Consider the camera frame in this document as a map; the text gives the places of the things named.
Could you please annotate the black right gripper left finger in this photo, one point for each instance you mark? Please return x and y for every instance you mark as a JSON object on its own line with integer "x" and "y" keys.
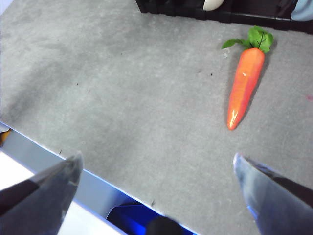
{"x": 41, "y": 203}

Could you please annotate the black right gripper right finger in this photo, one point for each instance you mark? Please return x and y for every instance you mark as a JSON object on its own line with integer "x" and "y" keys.
{"x": 276, "y": 203}

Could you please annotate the orange carrot with green leaves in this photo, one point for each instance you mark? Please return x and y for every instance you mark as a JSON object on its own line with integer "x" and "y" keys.
{"x": 244, "y": 83}

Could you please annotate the black plate rack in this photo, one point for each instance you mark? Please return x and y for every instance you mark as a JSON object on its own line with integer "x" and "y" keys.
{"x": 239, "y": 18}

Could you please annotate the blue plate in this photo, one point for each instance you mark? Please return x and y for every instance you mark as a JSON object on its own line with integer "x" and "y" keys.
{"x": 303, "y": 11}

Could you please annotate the beige plate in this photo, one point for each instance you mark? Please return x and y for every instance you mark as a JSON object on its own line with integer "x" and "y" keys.
{"x": 212, "y": 4}

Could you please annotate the blue base part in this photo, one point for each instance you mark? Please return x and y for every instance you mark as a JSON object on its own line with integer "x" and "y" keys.
{"x": 129, "y": 215}

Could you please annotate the black round knob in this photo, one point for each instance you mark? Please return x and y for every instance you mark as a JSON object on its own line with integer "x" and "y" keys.
{"x": 163, "y": 227}

